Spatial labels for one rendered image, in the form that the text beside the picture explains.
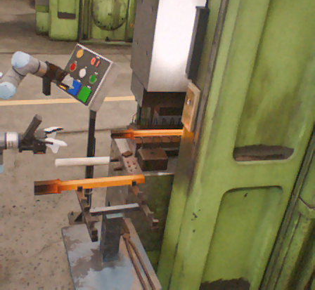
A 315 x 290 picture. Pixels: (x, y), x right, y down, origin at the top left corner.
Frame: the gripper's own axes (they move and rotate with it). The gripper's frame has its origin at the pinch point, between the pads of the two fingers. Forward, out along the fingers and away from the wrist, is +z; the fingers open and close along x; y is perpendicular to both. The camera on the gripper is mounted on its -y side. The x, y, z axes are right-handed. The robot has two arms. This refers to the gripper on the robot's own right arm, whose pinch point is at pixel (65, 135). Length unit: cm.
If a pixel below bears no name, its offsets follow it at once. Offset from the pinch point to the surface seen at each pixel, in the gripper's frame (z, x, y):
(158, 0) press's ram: 31, 12, -63
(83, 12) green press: 80, -480, 52
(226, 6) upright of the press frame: 45, 38, -67
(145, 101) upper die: 32.4, 7.5, -19.8
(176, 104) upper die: 47, 7, -18
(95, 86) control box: 20.1, -41.5, -6.7
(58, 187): -6.5, 37.9, 0.6
